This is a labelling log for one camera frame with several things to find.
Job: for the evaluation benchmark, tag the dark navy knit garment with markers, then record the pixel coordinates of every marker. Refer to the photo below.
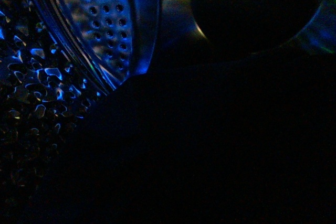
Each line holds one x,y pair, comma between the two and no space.
244,142

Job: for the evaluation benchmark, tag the steel washing machine drum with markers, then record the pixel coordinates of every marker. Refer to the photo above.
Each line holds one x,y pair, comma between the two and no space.
60,56

